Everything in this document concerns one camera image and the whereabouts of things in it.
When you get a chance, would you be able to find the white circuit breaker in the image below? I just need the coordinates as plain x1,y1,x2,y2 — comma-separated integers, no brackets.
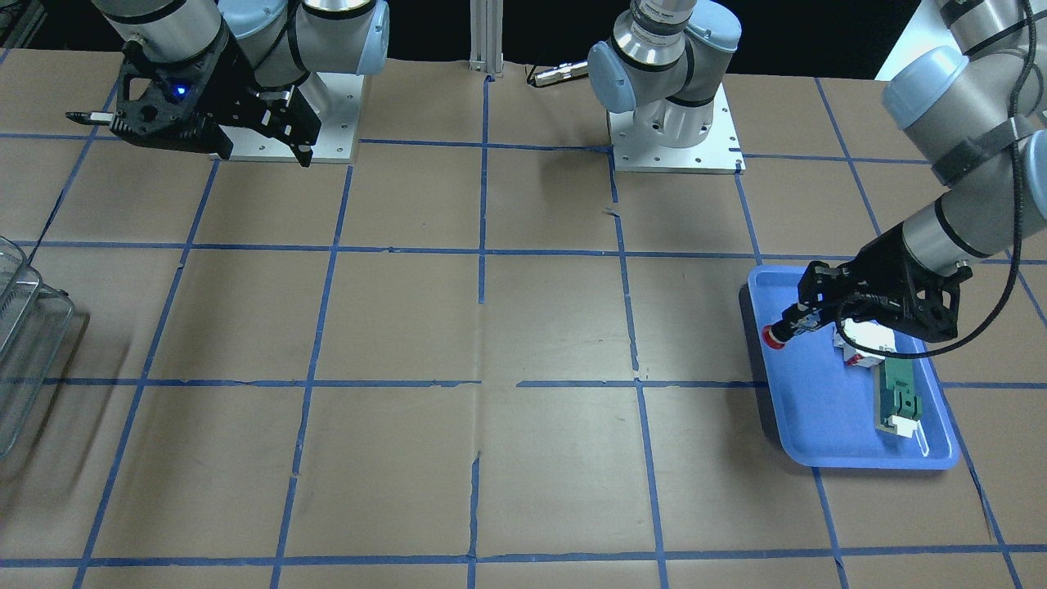
833,318,897,368

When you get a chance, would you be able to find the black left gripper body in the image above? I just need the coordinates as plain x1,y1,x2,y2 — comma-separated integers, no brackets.
798,230,964,343

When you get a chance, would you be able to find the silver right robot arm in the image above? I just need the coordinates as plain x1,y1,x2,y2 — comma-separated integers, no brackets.
67,1,389,167

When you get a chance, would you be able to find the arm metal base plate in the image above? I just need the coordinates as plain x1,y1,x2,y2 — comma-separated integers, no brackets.
222,72,369,164
607,85,747,174

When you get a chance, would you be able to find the green terminal block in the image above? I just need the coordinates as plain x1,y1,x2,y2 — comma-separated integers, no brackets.
874,357,923,439

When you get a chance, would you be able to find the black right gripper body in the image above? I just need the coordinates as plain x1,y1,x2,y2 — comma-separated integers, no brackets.
195,26,319,154

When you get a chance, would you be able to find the red emergency stop button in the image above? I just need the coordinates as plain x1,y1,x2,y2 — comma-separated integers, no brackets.
762,318,820,350

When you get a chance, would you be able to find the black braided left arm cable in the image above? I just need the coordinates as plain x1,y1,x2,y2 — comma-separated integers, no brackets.
834,0,1040,361

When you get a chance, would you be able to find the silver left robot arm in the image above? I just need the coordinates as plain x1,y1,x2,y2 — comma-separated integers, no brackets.
587,1,1045,350

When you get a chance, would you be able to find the aluminium frame post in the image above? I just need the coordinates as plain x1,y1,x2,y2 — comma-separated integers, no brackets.
469,0,504,77

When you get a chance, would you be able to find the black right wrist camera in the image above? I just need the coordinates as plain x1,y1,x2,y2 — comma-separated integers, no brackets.
65,40,226,154

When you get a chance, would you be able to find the blue plastic tray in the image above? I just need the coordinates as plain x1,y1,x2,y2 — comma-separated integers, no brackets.
740,265,960,470

